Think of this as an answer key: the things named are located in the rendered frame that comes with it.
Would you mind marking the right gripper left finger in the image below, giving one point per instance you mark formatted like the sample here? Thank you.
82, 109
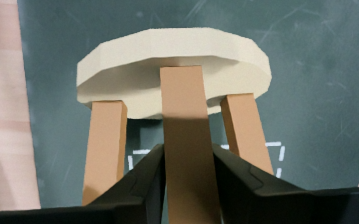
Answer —
140, 193

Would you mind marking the small wooden stool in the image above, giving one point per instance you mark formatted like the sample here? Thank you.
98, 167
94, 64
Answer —
202, 70

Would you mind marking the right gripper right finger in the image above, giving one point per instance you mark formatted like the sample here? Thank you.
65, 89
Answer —
250, 195

